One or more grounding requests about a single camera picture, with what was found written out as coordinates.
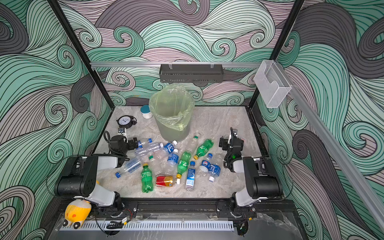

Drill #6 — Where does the red yellow label bottle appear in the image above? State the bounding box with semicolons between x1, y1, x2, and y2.
156;176;181;187

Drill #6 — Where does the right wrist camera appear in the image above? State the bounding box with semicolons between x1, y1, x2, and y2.
228;128;238;143

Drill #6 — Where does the clear bottle blue cap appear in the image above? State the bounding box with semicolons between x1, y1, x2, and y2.
138;138;153;149

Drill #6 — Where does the teal lid white jar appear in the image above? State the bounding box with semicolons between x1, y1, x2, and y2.
140;105;153;120

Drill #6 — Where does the green Sprite bottle yellow cap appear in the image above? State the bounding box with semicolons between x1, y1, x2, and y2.
141;163;154;193

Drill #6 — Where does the clear bottle white cap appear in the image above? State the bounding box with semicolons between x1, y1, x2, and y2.
135;143;164;157

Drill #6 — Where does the Pocari Sweat bottle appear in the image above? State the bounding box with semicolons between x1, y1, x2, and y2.
165;149;179;176

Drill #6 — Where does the mesh bin with green bag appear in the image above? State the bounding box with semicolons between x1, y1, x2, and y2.
149;84;195;142

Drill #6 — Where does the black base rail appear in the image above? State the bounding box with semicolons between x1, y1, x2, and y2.
95;197;298;220

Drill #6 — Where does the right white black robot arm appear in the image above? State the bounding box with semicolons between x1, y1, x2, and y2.
219;135;283;207

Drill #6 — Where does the blue label water bottle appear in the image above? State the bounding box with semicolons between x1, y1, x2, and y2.
186;161;196;191

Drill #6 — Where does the black wall shelf tray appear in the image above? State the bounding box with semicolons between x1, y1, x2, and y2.
159;64;224;84

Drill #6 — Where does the blue label bottle white cap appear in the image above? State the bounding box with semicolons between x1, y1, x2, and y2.
154;141;178;160

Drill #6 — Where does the Pepsi label clear bottle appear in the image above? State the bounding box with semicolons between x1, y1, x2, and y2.
199;153;213;177

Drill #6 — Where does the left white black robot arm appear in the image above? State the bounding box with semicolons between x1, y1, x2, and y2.
54;135;139;211

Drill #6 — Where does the large clear blue label bottle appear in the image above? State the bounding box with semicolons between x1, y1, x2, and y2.
115;158;141;179

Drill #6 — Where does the clear bottle green cap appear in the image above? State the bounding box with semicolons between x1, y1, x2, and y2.
185;134;200;155

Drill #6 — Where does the clear acrylic wall holder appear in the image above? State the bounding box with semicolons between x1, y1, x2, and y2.
254;60;292;109

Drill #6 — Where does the clear bottle green band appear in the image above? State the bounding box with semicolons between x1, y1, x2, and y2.
149;155;163;176

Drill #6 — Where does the white slotted cable duct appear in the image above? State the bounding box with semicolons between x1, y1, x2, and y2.
60;221;235;232

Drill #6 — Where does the yellow plush toy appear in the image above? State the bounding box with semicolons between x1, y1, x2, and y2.
63;199;92;229

